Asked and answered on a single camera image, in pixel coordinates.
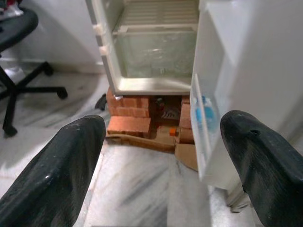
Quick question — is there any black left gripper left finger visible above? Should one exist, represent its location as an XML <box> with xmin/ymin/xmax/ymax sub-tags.
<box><xmin>0</xmin><ymin>115</ymin><xmax>106</xmax><ymax>227</ymax></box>

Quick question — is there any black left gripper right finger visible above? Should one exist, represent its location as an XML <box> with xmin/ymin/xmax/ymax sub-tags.
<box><xmin>220</xmin><ymin>110</ymin><xmax>303</xmax><ymax>227</ymax></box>

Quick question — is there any silver fridge door with sticker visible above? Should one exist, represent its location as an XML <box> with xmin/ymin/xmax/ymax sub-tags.
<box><xmin>189</xmin><ymin>0</ymin><xmax>303</xmax><ymax>213</ymax></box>

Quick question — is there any white fridge body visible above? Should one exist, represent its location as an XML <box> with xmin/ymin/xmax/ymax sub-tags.
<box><xmin>85</xmin><ymin>0</ymin><xmax>199</xmax><ymax>96</ymax></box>

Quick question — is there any clear fridge crisper drawer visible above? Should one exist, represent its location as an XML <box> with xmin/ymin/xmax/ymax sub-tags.
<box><xmin>113</xmin><ymin>30</ymin><xmax>197</xmax><ymax>79</ymax></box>

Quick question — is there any clear bottle with blue label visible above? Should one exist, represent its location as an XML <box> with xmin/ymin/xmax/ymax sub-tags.
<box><xmin>193</xmin><ymin>96</ymin><xmax>217</xmax><ymax>135</ymax></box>

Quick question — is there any red clay brick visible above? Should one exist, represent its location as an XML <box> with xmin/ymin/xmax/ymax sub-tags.
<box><xmin>107</xmin><ymin>115</ymin><xmax>152</xmax><ymax>138</ymax></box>
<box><xmin>122</xmin><ymin>96</ymin><xmax>150</xmax><ymax>109</ymax></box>
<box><xmin>179</xmin><ymin>104</ymin><xmax>194</xmax><ymax>130</ymax></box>
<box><xmin>106</xmin><ymin>87</ymin><xmax>124</xmax><ymax>109</ymax></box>
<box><xmin>113</xmin><ymin>107</ymin><xmax>150</xmax><ymax>118</ymax></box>
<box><xmin>178</xmin><ymin>127</ymin><xmax>196</xmax><ymax>144</ymax></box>

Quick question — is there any black office swivel chair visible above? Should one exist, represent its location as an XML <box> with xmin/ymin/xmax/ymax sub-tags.
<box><xmin>0</xmin><ymin>7</ymin><xmax>69</xmax><ymax>138</ymax></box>

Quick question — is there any white fridge wire shelf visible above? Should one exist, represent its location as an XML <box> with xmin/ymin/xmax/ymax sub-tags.
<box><xmin>122</xmin><ymin>0</ymin><xmax>198</xmax><ymax>27</ymax></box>

